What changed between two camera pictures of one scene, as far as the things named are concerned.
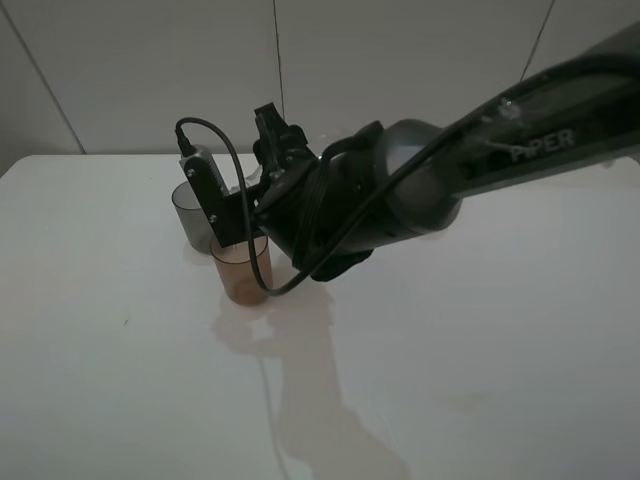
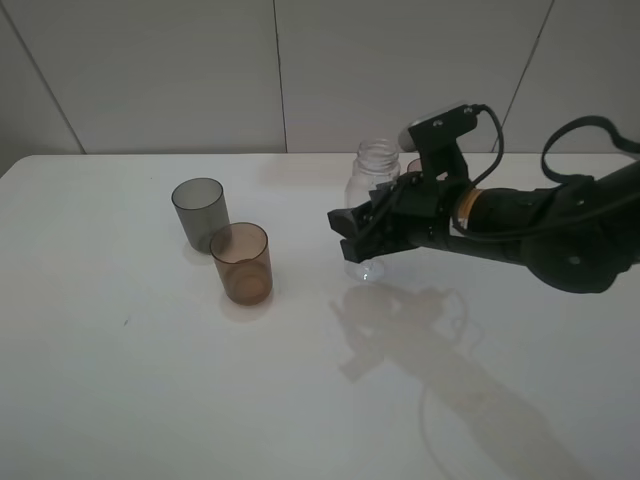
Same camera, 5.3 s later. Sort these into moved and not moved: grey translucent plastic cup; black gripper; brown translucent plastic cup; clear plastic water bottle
Moved: black gripper; clear plastic water bottle
Not moved: grey translucent plastic cup; brown translucent plastic cup
